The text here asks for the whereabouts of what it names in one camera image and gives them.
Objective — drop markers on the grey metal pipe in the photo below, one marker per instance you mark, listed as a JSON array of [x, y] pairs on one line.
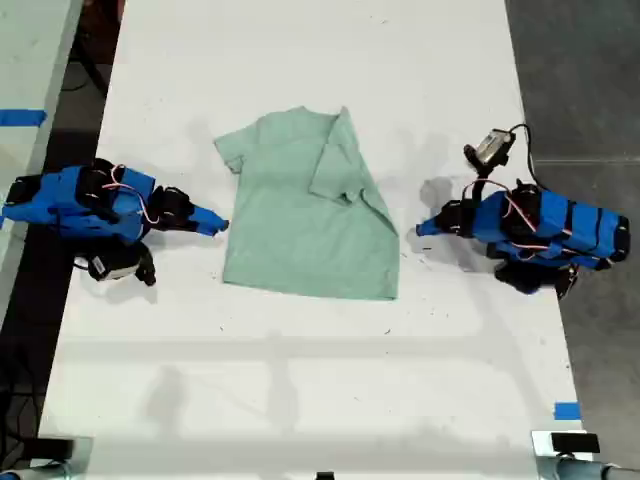
[[45, 472], [585, 470]]

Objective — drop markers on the long blue tape strip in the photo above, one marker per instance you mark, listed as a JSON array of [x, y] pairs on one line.
[[22, 117]]

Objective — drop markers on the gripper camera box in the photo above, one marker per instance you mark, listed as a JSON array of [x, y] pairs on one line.
[[117, 262], [492, 147]]

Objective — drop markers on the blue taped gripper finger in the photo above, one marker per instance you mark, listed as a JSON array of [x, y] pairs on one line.
[[432, 222], [210, 216], [432, 230], [210, 228]]

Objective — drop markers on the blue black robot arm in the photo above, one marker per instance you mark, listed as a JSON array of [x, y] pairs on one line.
[[565, 225], [65, 205]]

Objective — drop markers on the small black box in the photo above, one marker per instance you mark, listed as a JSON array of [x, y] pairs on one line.
[[575, 443], [55, 448]]

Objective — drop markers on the pale side table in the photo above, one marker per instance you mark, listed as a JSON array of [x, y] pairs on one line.
[[30, 55]]

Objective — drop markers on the camera black stalk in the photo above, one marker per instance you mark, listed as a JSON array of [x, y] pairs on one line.
[[481, 182]]

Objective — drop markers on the short blue tape patch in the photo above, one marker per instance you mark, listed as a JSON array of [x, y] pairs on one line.
[[567, 411]]

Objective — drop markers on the pale green T-shirt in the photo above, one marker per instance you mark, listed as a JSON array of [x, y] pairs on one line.
[[310, 240]]

